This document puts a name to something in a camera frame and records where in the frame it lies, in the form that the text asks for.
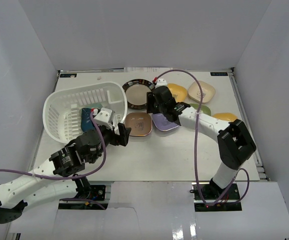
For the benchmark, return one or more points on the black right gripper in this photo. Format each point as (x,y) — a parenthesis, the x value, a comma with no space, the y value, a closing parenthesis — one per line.
(151,99)

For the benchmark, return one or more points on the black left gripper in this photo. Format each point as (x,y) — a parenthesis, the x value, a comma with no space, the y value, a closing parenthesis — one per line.
(121,135)

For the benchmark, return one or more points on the teal rectangular divided plate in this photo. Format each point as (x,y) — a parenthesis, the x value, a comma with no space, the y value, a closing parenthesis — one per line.
(97,105)

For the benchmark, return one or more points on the dark blue shell plate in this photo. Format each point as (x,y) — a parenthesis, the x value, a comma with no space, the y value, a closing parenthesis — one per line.
(86,123)

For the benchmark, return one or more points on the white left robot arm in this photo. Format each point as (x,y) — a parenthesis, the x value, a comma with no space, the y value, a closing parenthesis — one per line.
(58,178)

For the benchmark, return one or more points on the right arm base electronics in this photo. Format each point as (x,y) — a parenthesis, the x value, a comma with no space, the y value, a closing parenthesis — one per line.
(226,204)

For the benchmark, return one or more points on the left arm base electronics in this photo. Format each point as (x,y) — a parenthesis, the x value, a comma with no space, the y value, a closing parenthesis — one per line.
(93,198)

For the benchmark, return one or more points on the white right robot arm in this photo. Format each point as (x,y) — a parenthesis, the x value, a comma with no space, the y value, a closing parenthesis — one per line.
(235,143)

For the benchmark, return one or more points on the white plastic dish bin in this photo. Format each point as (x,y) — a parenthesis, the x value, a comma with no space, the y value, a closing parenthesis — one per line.
(61,112)

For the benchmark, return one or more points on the round black rimmed plate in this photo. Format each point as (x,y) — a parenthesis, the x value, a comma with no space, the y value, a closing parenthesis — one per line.
(136,93)

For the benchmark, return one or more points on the brown square panda dish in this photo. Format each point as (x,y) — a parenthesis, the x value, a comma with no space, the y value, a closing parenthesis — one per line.
(140,124)

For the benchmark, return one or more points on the purple square panda dish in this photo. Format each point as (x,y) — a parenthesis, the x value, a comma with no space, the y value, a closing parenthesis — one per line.
(162,124)

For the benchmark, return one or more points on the yellow square panda dish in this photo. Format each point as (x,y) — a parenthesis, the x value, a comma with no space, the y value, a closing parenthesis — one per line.
(178,92)

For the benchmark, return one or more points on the papers at table back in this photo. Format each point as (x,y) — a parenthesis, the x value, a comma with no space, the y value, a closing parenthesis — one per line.
(147,69)

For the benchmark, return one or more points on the cream square panda dish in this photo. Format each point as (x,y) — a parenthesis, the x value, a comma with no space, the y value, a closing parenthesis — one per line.
(205,93)

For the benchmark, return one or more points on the green square panda dish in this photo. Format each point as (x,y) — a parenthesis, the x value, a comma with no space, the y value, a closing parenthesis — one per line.
(203,109)

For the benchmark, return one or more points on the yellow square dish right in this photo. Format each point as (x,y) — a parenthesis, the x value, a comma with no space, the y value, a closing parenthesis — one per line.
(225,116)

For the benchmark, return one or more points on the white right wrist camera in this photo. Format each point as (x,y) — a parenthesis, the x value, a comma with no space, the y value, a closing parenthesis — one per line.
(159,82)

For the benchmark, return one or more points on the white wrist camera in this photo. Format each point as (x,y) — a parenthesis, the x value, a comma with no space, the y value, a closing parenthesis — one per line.
(159,82)
(105,117)

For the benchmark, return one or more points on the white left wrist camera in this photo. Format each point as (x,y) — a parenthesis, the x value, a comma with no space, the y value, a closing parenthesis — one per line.
(105,117)

